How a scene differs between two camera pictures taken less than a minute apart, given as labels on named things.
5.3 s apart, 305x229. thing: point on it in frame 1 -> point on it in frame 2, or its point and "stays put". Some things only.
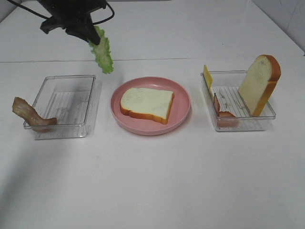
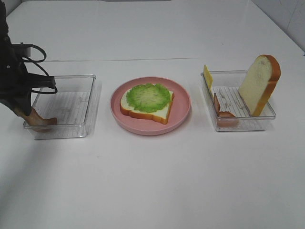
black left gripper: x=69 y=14 -> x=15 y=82
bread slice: x=147 y=104 stays put
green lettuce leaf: x=102 y=51 -> x=148 y=98
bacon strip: x=226 y=119 stays put
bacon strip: x=22 y=108 stays put
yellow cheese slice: x=208 y=77 stays put
